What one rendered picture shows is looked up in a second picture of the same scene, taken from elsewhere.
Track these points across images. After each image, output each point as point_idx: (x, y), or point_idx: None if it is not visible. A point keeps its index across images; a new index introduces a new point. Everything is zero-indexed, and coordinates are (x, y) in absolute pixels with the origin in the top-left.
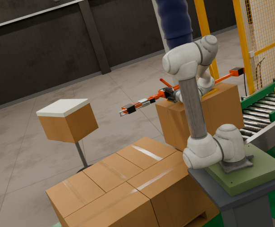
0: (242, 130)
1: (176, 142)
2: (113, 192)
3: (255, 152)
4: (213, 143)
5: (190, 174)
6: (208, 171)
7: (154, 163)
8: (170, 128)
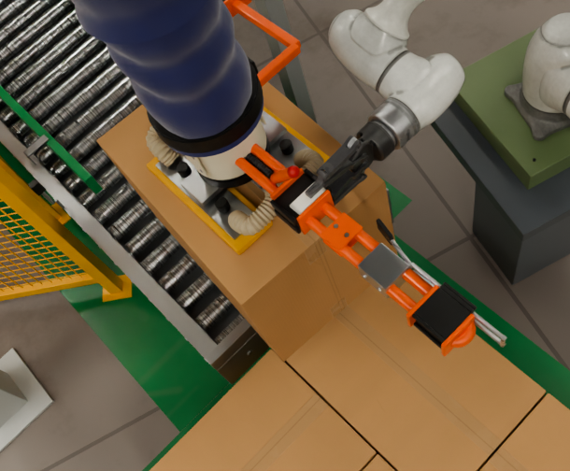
0: None
1: (345, 294)
2: None
3: (502, 64)
4: None
5: (536, 232)
6: (556, 171)
7: (341, 421)
8: (322, 286)
